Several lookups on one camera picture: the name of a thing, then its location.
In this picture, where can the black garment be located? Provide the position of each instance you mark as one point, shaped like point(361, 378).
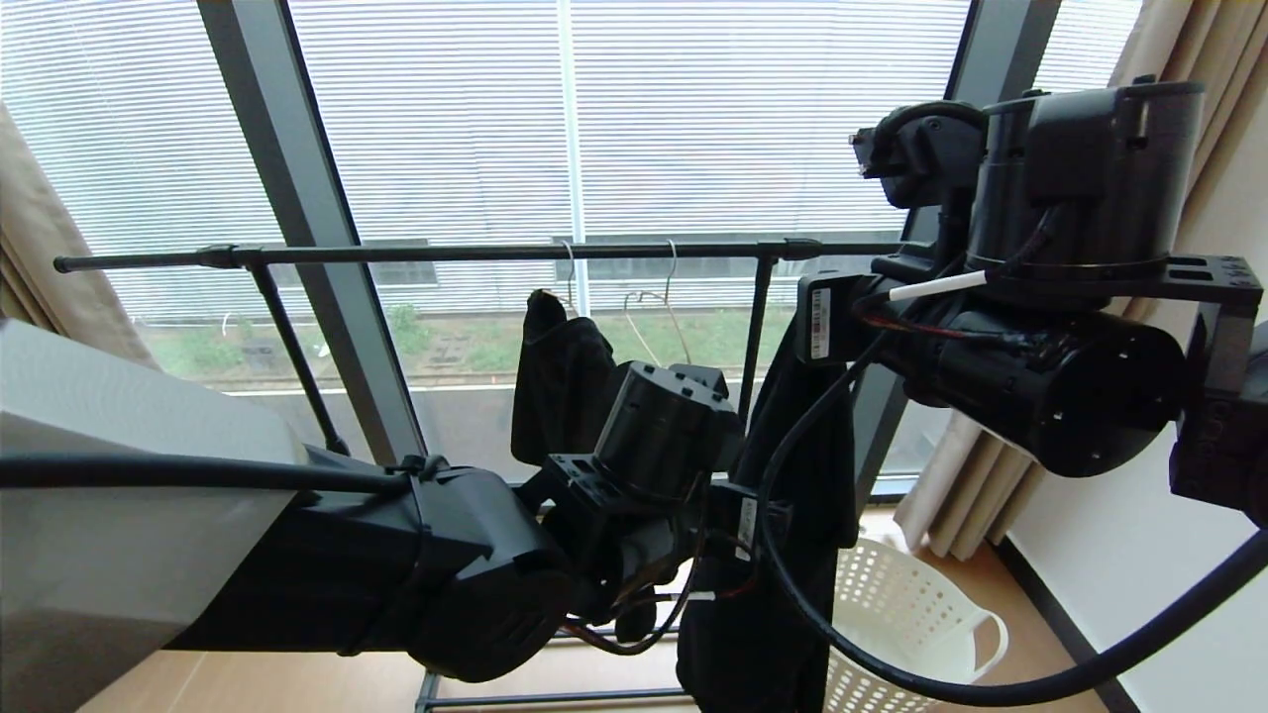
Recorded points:
point(792, 495)

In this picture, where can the window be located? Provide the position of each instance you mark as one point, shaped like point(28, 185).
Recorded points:
point(446, 119)

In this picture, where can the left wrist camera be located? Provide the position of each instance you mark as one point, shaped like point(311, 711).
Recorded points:
point(703, 374)

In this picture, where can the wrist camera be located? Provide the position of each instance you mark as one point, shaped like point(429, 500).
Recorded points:
point(921, 149)
point(703, 374)

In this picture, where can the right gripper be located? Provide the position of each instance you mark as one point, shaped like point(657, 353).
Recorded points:
point(1070, 396)

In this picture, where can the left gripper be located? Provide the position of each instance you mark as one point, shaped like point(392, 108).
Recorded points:
point(674, 540)

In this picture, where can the black shorts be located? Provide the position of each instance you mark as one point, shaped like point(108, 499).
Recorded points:
point(560, 386)

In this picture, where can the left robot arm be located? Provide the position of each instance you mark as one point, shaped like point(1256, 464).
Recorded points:
point(149, 515)

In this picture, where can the white laundry basket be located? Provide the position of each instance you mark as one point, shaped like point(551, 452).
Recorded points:
point(892, 604)

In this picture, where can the pink clothes hanger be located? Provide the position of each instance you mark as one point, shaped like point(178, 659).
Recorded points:
point(569, 267)
point(672, 267)

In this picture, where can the beige curtain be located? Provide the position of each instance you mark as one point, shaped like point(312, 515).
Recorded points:
point(1218, 50)
point(40, 248)

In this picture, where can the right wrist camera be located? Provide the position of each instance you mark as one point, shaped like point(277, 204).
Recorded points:
point(921, 149)

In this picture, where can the black clothes rack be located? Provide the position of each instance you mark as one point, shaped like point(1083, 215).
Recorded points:
point(396, 253)

